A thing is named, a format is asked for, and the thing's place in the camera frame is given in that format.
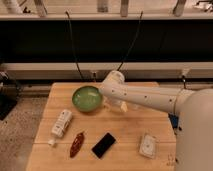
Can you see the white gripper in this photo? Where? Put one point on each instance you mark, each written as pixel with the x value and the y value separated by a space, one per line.
pixel 116 102

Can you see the green ceramic bowl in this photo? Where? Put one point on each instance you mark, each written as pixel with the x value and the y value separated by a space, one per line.
pixel 87 98

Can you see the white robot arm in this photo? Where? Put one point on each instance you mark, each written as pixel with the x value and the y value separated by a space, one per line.
pixel 194 144

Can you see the black smartphone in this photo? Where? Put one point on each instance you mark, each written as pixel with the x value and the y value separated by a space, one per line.
pixel 103 145

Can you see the clear plastic wrapped packet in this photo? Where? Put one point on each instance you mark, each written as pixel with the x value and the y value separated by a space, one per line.
pixel 148 146

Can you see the white tube bottle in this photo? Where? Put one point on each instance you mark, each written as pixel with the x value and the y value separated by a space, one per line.
pixel 60 126

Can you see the dark equipment at left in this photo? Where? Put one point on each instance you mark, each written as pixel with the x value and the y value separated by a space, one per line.
pixel 9 93

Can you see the blue cable connector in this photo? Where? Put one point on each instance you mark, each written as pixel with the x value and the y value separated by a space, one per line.
pixel 174 121

